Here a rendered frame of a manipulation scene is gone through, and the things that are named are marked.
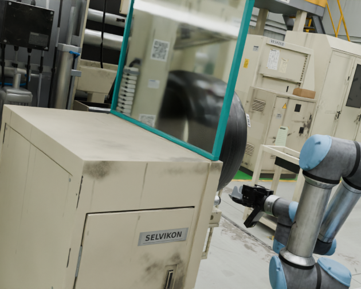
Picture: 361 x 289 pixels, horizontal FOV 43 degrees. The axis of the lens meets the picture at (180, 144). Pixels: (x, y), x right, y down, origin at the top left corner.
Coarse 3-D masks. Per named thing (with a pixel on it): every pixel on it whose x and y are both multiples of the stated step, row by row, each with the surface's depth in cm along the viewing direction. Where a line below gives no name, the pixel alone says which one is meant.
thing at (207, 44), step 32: (160, 0) 137; (192, 0) 126; (224, 0) 116; (128, 32) 151; (160, 32) 137; (192, 32) 125; (224, 32) 115; (128, 64) 150; (160, 64) 136; (192, 64) 125; (224, 64) 115; (128, 96) 149; (160, 96) 136; (192, 96) 124; (224, 96) 115; (160, 128) 135; (192, 128) 124; (224, 128) 115
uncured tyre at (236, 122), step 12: (240, 108) 191; (228, 120) 184; (240, 120) 189; (228, 132) 183; (240, 132) 188; (228, 144) 184; (240, 144) 188; (228, 156) 186; (240, 156) 190; (228, 168) 189; (228, 180) 195
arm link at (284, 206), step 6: (282, 198) 166; (276, 204) 164; (282, 204) 163; (288, 204) 161; (294, 204) 160; (276, 210) 164; (282, 210) 162; (288, 210) 160; (294, 210) 158; (276, 216) 165; (282, 216) 161; (288, 216) 160; (294, 216) 158; (282, 222) 161; (288, 222) 160
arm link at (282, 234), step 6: (276, 228) 164; (282, 228) 161; (288, 228) 160; (276, 234) 163; (282, 234) 161; (288, 234) 160; (276, 240) 162; (282, 240) 161; (276, 246) 162; (282, 246) 161; (276, 252) 162
